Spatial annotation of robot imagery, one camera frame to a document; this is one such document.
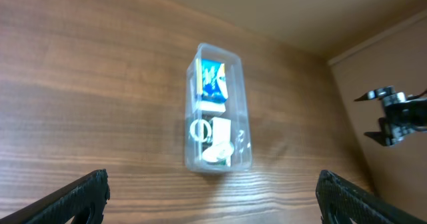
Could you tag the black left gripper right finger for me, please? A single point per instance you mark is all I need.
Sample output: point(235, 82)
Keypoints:
point(341, 201)

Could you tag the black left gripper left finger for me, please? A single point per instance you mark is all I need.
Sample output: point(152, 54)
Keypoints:
point(82, 201)

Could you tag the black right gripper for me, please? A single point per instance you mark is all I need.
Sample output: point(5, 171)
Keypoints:
point(402, 115)

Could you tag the clear plastic container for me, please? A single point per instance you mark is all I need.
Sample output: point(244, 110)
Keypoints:
point(236, 112)

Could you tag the blue VapoDrops lozenge box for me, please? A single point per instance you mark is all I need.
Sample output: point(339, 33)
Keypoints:
point(211, 81)

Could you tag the dark green square box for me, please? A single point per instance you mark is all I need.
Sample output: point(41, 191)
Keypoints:
point(201, 131)

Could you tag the white medicine box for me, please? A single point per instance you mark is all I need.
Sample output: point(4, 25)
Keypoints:
point(211, 108)

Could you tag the white green Panadol box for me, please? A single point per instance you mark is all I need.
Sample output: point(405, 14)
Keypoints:
point(221, 132)

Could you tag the white spray bottle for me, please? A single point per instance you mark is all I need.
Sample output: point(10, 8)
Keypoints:
point(218, 152)

